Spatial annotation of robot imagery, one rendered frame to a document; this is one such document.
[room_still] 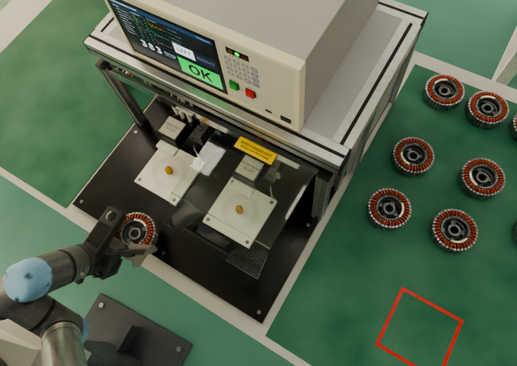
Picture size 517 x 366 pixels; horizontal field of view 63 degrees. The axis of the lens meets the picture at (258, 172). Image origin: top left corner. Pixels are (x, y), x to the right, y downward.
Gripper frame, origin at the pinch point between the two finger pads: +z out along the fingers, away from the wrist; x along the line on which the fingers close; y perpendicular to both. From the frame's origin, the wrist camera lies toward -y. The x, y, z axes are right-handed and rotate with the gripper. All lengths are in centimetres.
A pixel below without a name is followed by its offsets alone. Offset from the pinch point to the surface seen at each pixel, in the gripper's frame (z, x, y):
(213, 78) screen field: -12.4, 9.9, -45.3
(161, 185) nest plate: 12.1, -4.8, -10.3
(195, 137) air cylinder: 18.0, -3.5, -26.2
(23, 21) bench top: 29, -91, -33
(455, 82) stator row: 48, 54, -71
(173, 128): 6.6, -5.0, -28.1
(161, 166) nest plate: 14.6, -8.6, -14.4
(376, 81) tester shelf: 2, 38, -58
